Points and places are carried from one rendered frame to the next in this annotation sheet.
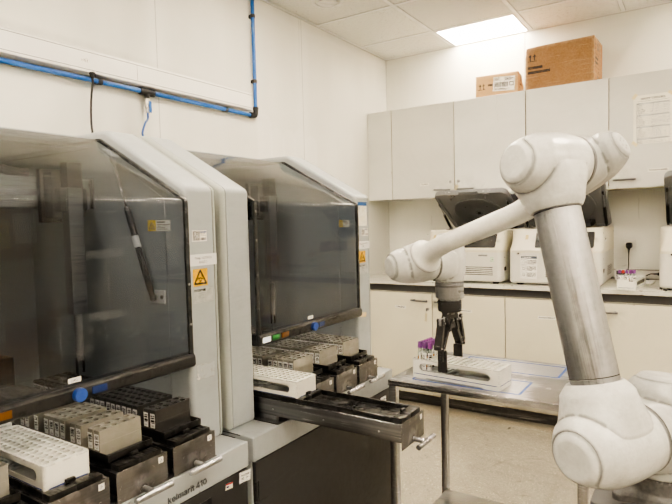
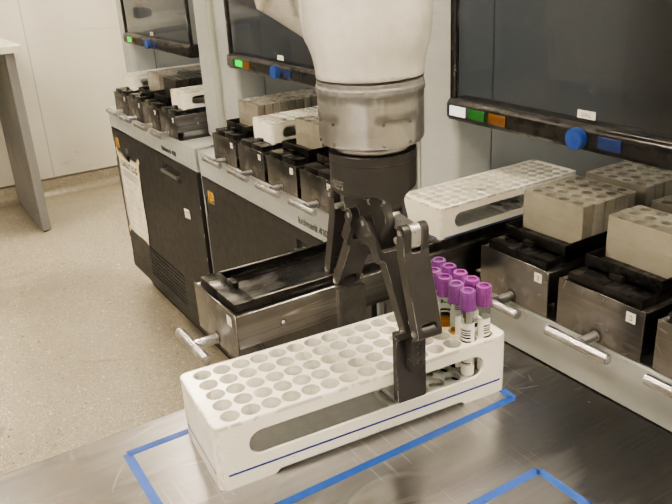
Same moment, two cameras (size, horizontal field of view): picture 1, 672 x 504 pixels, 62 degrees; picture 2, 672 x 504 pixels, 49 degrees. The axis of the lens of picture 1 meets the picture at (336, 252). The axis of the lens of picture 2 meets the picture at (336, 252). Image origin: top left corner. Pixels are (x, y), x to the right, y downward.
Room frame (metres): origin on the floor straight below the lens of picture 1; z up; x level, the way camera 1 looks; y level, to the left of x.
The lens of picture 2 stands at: (2.00, -0.94, 1.24)
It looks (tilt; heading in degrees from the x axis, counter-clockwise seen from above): 22 degrees down; 116
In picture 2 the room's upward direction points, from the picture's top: 3 degrees counter-clockwise
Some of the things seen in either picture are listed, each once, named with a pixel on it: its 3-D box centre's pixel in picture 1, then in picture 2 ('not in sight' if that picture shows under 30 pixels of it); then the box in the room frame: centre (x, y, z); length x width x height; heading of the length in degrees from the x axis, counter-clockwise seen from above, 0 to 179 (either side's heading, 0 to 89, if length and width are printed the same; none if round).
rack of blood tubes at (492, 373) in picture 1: (460, 370); (349, 381); (1.74, -0.39, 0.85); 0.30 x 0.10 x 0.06; 52
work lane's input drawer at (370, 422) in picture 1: (315, 407); (404, 257); (1.63, 0.07, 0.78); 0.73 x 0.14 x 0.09; 57
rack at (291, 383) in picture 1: (269, 381); (490, 199); (1.73, 0.22, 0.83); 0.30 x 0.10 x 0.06; 57
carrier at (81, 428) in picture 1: (100, 430); not in sight; (1.30, 0.57, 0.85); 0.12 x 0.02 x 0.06; 146
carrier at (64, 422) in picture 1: (84, 425); not in sight; (1.34, 0.63, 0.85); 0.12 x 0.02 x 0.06; 147
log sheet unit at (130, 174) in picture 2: not in sight; (130, 196); (0.21, 1.09, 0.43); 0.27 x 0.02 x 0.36; 147
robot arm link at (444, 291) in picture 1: (449, 290); (371, 112); (1.77, -0.36, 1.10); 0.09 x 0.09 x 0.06
